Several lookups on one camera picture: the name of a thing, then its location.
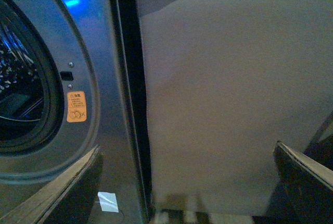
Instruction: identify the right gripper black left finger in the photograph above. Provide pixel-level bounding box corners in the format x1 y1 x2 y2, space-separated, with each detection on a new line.
1 145 104 223

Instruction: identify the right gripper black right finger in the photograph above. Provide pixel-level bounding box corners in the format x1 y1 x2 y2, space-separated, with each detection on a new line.
274 141 332 223

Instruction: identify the grey front-load washing machine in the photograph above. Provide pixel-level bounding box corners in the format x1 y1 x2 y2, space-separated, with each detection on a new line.
1 0 149 223

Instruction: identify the white tape piece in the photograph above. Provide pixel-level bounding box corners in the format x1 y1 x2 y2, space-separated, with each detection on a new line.
97 192 119 213

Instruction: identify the orange warning sticker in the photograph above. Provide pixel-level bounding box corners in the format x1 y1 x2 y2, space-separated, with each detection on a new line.
67 91 87 123

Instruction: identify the steel washer drum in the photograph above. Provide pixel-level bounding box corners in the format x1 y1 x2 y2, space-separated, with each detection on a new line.
1 17 44 142

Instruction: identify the beige sofa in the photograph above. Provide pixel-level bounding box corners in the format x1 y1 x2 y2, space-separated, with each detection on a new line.
136 0 332 217

